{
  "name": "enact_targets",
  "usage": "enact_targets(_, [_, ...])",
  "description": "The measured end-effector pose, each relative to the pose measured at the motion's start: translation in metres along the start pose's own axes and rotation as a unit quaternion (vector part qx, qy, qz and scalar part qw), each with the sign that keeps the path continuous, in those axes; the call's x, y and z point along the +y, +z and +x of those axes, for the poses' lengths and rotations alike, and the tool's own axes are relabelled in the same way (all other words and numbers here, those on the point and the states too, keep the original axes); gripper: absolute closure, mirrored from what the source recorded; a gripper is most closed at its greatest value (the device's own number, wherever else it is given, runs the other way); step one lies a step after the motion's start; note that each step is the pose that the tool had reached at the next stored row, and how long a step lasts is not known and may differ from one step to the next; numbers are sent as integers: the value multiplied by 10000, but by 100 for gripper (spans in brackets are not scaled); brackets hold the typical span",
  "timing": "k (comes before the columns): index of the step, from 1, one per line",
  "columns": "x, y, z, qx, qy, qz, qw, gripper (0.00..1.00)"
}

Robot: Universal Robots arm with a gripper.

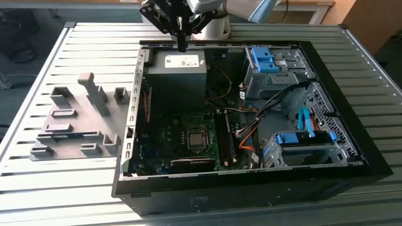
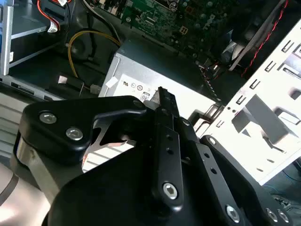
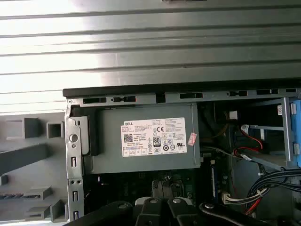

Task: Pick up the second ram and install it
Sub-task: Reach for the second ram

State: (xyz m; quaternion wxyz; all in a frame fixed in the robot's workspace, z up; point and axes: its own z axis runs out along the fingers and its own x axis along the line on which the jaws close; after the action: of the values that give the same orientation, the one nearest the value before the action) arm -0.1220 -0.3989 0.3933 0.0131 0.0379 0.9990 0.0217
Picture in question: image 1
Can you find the green RAM stick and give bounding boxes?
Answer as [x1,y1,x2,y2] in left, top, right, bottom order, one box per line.
[50,132,95,140]

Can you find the metal drive cage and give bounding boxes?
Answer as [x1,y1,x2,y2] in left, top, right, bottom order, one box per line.
[243,47,317,99]

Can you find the grey power supply unit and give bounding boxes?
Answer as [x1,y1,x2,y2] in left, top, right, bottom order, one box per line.
[143,50,209,111]

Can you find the metal CPU socket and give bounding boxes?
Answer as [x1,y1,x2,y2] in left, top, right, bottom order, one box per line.
[186,128,211,153]

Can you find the yellow wire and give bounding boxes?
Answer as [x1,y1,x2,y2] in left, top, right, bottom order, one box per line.
[206,65,233,102]

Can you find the blue disk carrier with disk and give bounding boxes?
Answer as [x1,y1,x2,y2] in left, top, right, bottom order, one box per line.
[275,131,338,145]

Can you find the metal disk bay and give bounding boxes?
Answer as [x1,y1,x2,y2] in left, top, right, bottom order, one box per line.
[262,131,362,168]

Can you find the grey metal stand foot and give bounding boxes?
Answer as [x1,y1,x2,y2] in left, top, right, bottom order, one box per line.
[0,70,14,89]

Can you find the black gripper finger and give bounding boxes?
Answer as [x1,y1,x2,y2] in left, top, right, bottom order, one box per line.
[181,11,219,52]
[139,2,182,52]

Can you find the wooden cabinet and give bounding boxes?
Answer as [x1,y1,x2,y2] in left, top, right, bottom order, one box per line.
[322,0,402,55]

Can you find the red data cable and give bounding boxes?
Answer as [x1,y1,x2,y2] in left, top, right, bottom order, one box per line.
[309,114,322,132]

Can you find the silver CPU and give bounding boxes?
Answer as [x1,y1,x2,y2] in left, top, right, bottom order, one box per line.
[190,133,207,145]

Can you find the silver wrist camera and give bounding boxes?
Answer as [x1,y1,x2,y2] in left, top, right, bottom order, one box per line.
[190,0,218,14]

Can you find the green motherboard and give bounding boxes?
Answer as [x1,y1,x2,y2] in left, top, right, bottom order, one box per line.
[135,109,262,176]

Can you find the multicoloured power wires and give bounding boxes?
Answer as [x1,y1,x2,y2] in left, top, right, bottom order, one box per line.
[217,103,259,113]

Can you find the blue data cable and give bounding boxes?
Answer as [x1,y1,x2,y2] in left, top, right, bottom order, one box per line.
[298,107,317,138]

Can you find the white framed wooden desk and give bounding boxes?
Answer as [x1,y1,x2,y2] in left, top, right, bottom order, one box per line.
[0,0,337,25]

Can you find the blue drive carrier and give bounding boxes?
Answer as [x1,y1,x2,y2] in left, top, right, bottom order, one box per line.
[251,47,281,73]

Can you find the red twisted wire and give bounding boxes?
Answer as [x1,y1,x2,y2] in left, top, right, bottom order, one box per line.
[143,89,150,132]

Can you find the black graphics card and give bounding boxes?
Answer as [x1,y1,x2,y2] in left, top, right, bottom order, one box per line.
[170,157,217,174]

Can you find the black open PC case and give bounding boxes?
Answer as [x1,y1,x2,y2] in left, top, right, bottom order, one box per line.
[111,40,394,216]

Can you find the black cable bundle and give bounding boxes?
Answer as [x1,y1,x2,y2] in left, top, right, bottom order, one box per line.
[254,84,310,123]

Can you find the orange wire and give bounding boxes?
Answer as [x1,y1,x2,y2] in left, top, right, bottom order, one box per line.
[238,124,262,151]

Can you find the grey parts rack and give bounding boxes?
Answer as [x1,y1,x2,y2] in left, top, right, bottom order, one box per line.
[28,72,131,162]

